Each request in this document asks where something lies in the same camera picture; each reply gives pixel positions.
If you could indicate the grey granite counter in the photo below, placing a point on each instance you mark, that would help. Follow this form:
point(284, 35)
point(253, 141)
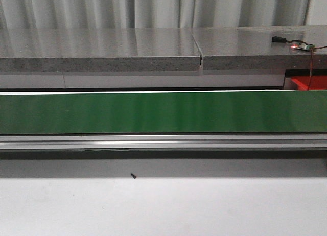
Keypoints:
point(163, 49)

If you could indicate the green conveyor belt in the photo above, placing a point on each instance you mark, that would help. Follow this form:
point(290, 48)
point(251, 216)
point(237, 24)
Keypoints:
point(164, 112)

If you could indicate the black plug connector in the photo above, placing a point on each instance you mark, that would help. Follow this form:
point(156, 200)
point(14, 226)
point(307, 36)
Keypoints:
point(279, 39)

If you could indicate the red plastic tray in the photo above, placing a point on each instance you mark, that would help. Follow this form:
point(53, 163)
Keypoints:
point(305, 83)

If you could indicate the small green circuit board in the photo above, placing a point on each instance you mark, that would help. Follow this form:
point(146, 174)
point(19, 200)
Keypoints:
point(302, 46)

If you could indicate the grey curtain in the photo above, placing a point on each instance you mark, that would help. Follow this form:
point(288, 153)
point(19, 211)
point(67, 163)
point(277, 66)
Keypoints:
point(159, 13)

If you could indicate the aluminium conveyor frame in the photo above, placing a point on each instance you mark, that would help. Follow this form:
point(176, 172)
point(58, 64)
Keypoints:
point(161, 141)

